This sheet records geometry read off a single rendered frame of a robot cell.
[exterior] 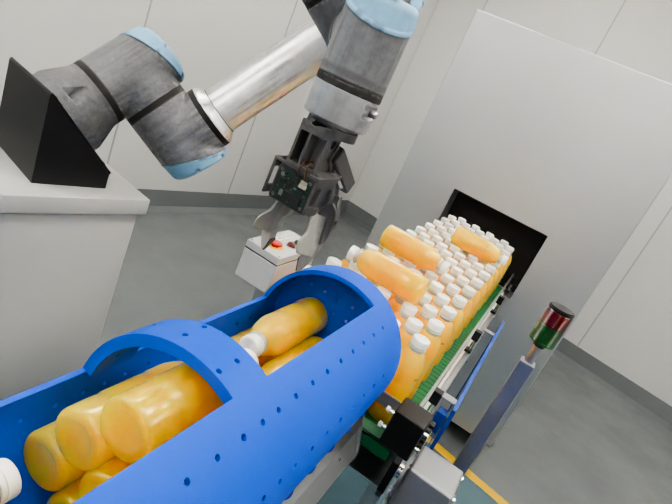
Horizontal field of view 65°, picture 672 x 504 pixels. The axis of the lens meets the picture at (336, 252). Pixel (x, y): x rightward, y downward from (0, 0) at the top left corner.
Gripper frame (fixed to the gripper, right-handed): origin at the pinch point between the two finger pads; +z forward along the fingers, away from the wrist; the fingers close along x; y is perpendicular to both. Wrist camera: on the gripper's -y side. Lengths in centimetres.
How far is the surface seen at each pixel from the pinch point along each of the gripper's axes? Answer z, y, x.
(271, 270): 22.6, -38.7, -19.1
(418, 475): 43, -36, 33
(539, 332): 10, -64, 40
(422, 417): 28, -32, 28
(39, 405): 20.3, 29.1, -7.7
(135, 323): 129, -122, -115
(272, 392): 7.9, 17.8, 13.5
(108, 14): 6, -167, -237
